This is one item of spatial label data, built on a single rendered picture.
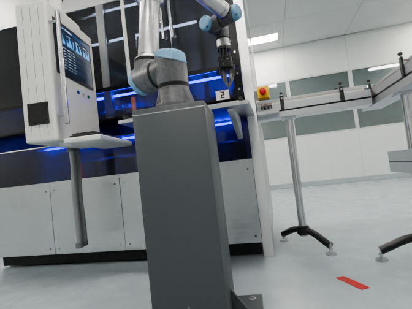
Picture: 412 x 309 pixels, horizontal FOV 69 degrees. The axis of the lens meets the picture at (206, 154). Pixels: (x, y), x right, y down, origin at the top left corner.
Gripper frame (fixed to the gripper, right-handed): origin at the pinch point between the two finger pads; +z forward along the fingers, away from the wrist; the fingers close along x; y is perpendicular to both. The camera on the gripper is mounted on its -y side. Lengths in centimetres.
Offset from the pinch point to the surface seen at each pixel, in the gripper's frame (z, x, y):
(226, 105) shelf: 14.7, -0.4, 16.7
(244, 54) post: -23.5, 9.1, -23.2
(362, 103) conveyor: 16, 75, -34
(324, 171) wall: 74, 115, -483
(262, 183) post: 57, 10, -23
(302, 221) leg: 84, 32, -38
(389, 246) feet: 93, 70, -6
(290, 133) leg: 28, 32, -38
